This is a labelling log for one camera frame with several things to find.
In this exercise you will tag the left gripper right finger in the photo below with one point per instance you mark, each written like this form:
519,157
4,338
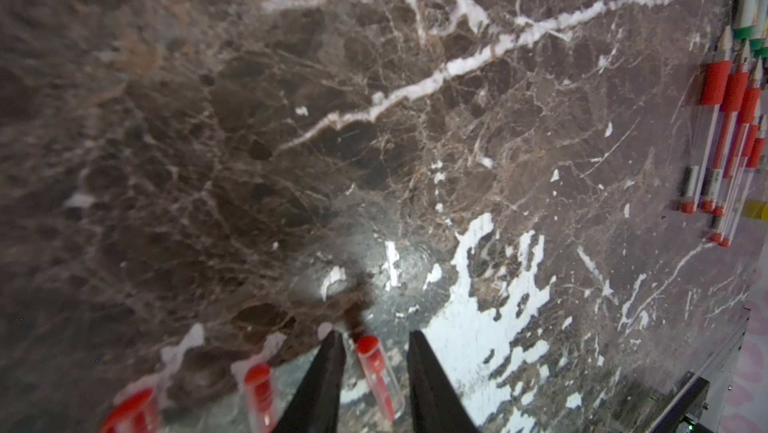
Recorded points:
435,406

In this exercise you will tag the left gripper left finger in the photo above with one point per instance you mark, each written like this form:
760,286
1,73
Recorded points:
315,404

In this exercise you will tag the red pen cluster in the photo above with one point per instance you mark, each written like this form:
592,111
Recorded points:
744,140
737,127
705,127

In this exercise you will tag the green cap marker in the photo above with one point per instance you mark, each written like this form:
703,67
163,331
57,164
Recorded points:
761,25

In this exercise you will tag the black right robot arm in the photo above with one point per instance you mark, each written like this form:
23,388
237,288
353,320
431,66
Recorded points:
685,412

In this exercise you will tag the yellow marker by wall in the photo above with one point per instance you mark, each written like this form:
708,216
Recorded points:
755,209

